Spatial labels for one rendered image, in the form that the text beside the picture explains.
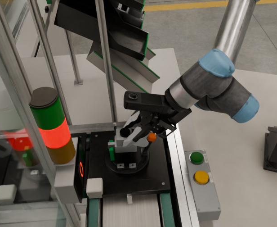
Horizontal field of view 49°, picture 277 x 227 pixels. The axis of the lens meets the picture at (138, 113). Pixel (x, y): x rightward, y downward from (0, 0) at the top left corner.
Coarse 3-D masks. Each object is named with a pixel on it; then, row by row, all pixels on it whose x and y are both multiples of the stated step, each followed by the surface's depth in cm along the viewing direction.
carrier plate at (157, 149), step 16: (96, 144) 98; (160, 144) 97; (96, 160) 94; (160, 160) 93; (96, 176) 90; (112, 176) 89; (144, 176) 89; (160, 176) 89; (112, 192) 86; (128, 192) 86; (144, 192) 86; (160, 192) 87
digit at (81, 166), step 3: (81, 159) 65; (81, 162) 65; (78, 165) 61; (81, 165) 64; (78, 168) 61; (81, 168) 64; (78, 171) 60; (81, 171) 64; (81, 174) 64; (81, 177) 63; (81, 180) 63
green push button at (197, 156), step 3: (192, 153) 94; (195, 153) 94; (198, 153) 94; (192, 156) 93; (195, 156) 93; (198, 156) 93; (201, 156) 93; (192, 159) 92; (195, 159) 92; (198, 159) 92; (201, 159) 92; (195, 162) 92; (198, 162) 92
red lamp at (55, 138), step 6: (60, 126) 52; (66, 126) 53; (42, 132) 52; (48, 132) 51; (54, 132) 51; (60, 132) 52; (66, 132) 54; (48, 138) 52; (54, 138) 52; (60, 138) 53; (66, 138) 54; (48, 144) 54; (54, 144) 53; (60, 144) 54
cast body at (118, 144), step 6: (120, 132) 85; (126, 132) 84; (120, 138) 84; (126, 138) 84; (108, 144) 88; (114, 144) 88; (120, 144) 85; (120, 150) 87; (126, 150) 88; (132, 150) 88
